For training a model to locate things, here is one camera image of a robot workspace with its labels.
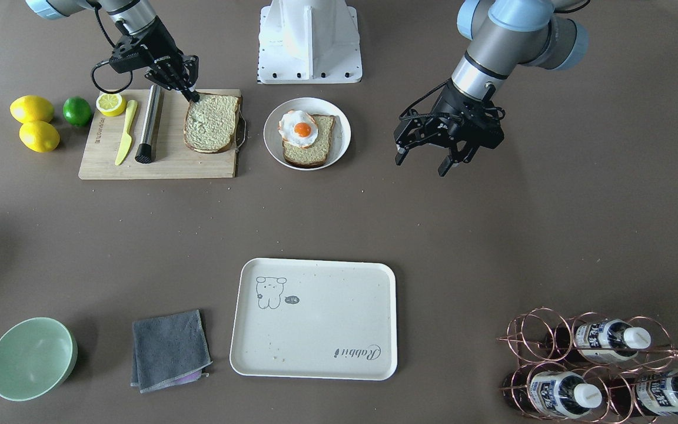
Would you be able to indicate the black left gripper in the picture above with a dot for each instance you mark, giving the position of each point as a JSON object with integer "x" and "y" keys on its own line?
{"x": 446, "y": 108}

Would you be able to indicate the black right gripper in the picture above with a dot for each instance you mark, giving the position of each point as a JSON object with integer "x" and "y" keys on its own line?
{"x": 161, "y": 47}

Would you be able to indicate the bread slice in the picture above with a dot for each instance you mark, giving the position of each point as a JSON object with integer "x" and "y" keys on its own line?
{"x": 211, "y": 123}
{"x": 317, "y": 153}

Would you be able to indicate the white plate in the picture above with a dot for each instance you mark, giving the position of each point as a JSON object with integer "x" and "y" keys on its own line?
{"x": 341, "y": 133}

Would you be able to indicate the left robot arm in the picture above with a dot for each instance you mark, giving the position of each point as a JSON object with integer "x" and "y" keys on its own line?
{"x": 502, "y": 35}

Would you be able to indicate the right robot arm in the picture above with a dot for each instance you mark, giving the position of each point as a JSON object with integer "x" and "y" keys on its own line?
{"x": 128, "y": 16}

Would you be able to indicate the cream rabbit tray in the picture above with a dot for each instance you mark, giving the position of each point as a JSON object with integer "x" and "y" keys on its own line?
{"x": 316, "y": 319}

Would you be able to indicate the half lemon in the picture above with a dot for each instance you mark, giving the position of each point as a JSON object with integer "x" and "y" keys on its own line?
{"x": 111, "y": 105}

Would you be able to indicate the yellow plastic knife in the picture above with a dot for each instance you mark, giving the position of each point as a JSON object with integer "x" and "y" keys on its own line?
{"x": 126, "y": 134}

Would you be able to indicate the wooden cutting board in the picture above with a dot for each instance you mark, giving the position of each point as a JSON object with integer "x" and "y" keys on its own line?
{"x": 171, "y": 158}

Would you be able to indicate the steel muddler black tip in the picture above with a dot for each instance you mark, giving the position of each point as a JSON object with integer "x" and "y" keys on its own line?
{"x": 145, "y": 151}

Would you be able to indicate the green lime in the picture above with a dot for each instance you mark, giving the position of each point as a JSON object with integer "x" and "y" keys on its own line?
{"x": 77, "y": 111}

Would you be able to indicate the fried egg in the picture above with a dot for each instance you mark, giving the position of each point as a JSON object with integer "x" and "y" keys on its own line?
{"x": 298, "y": 128}

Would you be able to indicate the whole lemon lower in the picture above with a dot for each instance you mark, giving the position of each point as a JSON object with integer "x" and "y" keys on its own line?
{"x": 39, "y": 136}

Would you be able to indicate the whole lemon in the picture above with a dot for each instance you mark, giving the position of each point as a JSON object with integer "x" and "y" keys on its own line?
{"x": 29, "y": 108}
{"x": 39, "y": 136}

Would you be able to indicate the whole lemon upper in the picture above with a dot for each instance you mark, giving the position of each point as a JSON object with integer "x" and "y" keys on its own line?
{"x": 29, "y": 108}

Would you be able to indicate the bottle upper in rack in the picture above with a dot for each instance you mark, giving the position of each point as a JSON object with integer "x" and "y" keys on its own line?
{"x": 604, "y": 342}

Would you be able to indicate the bottle lower rack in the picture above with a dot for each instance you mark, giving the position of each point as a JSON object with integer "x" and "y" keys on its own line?
{"x": 652, "y": 395}
{"x": 547, "y": 394}

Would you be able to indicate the grey folded cloth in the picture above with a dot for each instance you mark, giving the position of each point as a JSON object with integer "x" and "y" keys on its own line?
{"x": 169, "y": 351}

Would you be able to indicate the green bowl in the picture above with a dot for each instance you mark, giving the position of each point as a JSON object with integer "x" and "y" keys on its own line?
{"x": 36, "y": 356}

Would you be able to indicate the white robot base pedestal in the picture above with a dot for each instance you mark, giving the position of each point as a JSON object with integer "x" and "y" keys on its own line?
{"x": 309, "y": 42}

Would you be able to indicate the copper wire bottle rack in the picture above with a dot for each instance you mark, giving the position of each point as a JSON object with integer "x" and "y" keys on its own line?
{"x": 526, "y": 332}

